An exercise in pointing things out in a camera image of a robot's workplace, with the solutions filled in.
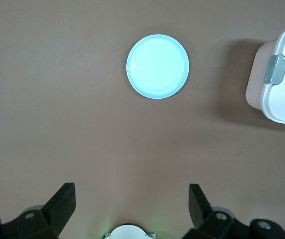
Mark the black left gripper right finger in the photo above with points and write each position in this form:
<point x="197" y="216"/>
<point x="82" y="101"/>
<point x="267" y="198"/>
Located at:
<point x="200" y="211"/>

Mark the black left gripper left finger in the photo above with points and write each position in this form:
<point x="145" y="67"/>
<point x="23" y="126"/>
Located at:
<point x="57" y="211"/>

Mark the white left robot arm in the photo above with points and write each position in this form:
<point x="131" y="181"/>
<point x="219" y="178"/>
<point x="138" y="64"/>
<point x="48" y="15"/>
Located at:
<point x="129" y="232"/>

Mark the light blue round plate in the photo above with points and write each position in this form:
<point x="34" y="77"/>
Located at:
<point x="157" y="67"/>

